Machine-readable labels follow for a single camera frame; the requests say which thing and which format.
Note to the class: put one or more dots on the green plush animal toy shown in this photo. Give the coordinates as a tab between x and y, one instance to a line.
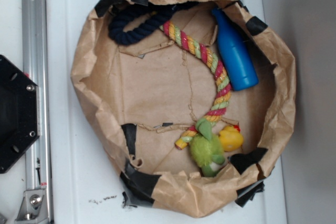
206	149

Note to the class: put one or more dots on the brown paper bag bin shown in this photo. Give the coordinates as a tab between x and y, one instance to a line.
143	101

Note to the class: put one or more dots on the yellow rubber duck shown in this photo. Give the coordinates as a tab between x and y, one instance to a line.
231	138

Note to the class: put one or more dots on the blue plastic bottle toy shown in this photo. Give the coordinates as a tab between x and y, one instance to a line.
234	54

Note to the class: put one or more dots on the multicolour rope toy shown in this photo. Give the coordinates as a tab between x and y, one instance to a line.
212	61

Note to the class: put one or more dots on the dark navy rope toy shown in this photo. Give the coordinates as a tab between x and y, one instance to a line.
159	15

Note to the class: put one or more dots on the aluminium extrusion rail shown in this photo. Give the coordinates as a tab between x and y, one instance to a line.
35	64

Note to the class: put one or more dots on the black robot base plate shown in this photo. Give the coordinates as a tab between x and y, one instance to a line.
19	119

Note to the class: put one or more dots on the metal corner bracket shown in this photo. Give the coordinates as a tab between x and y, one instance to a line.
33	208

